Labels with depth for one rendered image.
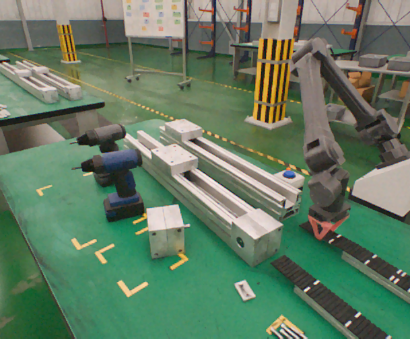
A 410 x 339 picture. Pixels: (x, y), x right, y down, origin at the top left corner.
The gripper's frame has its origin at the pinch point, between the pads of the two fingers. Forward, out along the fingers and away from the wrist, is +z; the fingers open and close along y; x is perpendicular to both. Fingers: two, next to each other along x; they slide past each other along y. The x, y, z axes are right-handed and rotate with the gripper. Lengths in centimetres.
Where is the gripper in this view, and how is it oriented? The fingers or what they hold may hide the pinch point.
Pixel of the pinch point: (324, 233)
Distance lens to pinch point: 92.5
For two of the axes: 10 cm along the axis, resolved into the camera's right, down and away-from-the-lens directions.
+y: -8.2, 2.6, -5.0
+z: 0.1, 8.9, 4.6
